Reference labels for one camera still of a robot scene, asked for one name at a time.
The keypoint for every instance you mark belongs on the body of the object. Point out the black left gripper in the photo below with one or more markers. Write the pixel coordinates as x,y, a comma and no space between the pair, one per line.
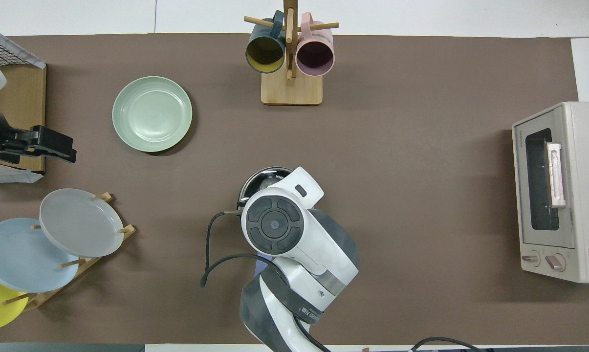
50,141

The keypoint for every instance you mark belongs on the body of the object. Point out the green round plate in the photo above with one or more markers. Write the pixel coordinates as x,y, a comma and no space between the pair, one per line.
152,114

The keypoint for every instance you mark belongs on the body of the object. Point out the glass lid with blue knob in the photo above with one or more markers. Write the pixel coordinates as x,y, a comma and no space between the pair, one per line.
262,177

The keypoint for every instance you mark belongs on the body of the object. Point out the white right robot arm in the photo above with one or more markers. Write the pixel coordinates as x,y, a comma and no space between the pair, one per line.
304,244

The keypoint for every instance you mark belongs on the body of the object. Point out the grey round plate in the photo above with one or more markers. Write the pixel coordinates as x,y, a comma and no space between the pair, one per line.
80,222

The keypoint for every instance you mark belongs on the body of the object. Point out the wooden plate rack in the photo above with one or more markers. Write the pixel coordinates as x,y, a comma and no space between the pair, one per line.
86,264

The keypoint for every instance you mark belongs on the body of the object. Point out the light blue round plate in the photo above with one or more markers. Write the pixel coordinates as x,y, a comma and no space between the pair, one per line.
20,256

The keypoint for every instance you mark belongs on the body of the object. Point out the dark teal mug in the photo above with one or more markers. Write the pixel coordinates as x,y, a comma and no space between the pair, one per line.
265,54

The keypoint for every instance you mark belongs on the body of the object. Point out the wooden mug tree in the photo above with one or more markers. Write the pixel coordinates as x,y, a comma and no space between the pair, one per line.
291,90

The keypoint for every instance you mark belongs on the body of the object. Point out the pink mug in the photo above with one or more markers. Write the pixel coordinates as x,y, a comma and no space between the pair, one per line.
315,56

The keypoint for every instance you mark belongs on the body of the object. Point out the brown table mat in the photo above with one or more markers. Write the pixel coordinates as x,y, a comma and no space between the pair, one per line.
421,220

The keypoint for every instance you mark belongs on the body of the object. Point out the beige toaster oven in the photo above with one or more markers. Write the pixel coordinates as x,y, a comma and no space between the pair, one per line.
578,195

